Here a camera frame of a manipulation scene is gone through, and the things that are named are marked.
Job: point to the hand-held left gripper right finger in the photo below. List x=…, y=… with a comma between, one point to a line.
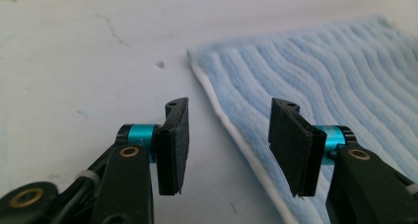
x=295, y=145

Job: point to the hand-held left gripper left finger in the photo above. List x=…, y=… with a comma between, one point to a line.
x=172, y=145

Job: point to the blue striped towel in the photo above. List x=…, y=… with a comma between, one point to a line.
x=328, y=69

